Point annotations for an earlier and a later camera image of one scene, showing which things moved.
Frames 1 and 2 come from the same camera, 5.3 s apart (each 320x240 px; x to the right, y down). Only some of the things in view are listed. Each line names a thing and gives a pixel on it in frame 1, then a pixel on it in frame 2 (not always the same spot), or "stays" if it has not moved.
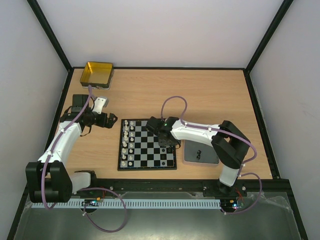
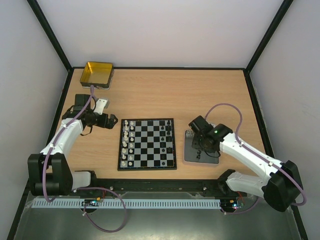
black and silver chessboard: [139, 149] stays
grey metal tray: [197, 153] stays
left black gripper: [110, 123] stays
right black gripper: [165, 139] -> [198, 144]
